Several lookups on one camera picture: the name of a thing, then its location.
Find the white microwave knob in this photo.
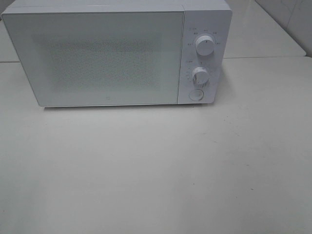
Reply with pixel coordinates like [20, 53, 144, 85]
[192, 67, 209, 85]
[195, 34, 215, 56]

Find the round white door button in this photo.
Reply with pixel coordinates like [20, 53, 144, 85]
[189, 89, 204, 101]

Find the white microwave oven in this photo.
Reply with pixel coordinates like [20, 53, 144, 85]
[1, 0, 232, 107]

